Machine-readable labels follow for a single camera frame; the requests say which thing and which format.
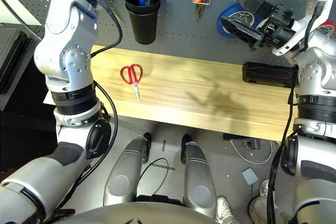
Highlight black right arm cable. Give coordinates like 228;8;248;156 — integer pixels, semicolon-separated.
266;0;326;224

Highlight white floor cable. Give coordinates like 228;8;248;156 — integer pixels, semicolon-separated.
230;140;274;164

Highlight silver robot right leg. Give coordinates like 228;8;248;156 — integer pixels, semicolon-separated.
180;134;217;218

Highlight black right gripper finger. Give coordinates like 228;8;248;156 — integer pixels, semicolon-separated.
219;16;265;47
235;0;278;15

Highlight silver robot leg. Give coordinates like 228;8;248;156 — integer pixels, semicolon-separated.
102;132;153;208
180;134;217;218

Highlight grey foot pedal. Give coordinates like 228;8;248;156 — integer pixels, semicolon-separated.
241;168;259;185

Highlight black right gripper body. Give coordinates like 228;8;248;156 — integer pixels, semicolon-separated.
258;3;299;51

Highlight red handled scissors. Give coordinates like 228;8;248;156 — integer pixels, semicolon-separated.
120;63;144;103

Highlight grey robot torso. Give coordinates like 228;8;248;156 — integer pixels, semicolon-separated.
51;201;218;224

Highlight long grey floor tape strip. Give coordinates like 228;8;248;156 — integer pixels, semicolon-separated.
152;163;176;171

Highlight white sneaker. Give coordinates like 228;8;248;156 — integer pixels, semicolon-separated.
258;179;276;205
215;196;238;224

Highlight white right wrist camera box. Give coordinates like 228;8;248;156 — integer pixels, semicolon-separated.
272;0;336;57

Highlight thin black floor cable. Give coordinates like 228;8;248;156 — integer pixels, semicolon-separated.
136;157;170;197

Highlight grey metal pegboard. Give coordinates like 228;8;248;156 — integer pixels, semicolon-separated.
0;0;336;67

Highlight red tape roll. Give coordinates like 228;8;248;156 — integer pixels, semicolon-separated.
318;20;336;30

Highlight blue tape roll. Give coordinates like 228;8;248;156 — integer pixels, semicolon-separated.
216;3;266;38

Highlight black plastic cup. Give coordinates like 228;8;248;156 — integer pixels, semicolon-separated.
124;0;161;16
126;6;160;46

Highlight small black power adapter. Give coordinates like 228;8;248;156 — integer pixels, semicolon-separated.
246;140;261;152

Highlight black left shoulder cable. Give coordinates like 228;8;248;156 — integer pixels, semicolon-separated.
54;81;119;213

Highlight black ribbed hard case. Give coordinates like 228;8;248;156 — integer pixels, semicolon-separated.
0;23;43;111

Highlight black plastic tool case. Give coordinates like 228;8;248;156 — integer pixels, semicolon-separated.
241;61;299;88

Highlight silver robot left leg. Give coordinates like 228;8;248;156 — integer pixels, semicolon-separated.
102;132;153;208

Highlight metal peg hook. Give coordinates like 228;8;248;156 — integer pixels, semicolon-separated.
235;10;250;22

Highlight short black left wrist cable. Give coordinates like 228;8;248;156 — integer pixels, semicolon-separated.
90;0;124;57

